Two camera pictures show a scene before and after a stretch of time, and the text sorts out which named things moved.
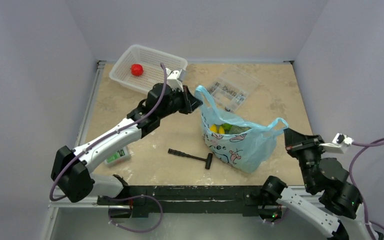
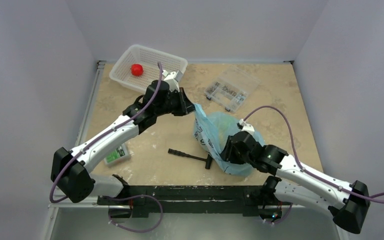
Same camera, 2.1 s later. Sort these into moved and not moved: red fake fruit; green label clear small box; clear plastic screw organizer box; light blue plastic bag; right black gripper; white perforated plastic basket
Moved: light blue plastic bag; right black gripper
Not moved: clear plastic screw organizer box; green label clear small box; white perforated plastic basket; red fake fruit
